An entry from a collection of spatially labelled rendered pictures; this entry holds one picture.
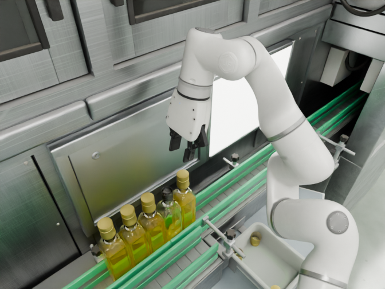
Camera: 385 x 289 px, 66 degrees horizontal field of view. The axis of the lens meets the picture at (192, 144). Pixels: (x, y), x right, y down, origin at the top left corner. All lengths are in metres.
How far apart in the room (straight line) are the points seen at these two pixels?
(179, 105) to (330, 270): 0.44
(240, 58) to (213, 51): 0.05
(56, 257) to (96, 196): 0.25
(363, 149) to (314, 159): 0.94
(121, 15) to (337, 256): 0.64
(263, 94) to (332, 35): 0.79
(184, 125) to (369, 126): 0.98
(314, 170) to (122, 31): 0.50
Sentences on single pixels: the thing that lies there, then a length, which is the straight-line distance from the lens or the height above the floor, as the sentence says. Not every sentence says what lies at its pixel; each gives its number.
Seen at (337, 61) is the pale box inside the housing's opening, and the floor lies 1.13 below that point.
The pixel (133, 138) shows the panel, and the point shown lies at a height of 1.24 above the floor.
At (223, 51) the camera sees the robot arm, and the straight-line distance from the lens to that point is 0.58.
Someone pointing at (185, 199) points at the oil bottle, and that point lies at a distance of 0.85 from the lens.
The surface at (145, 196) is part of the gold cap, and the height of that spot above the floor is 1.16.
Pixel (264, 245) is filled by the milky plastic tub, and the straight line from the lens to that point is 1.16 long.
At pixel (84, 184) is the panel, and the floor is 1.18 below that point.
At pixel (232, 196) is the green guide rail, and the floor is 0.96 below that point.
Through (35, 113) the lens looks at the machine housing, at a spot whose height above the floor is 1.40.
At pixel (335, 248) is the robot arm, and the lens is 0.61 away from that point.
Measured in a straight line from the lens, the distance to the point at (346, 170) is 1.64.
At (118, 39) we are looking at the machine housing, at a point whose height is 1.49.
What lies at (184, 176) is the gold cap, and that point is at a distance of 0.80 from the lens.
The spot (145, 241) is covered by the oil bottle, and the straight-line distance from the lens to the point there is 0.84.
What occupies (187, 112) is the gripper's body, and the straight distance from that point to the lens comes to 0.66.
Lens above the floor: 1.75
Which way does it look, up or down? 42 degrees down
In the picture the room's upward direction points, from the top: straight up
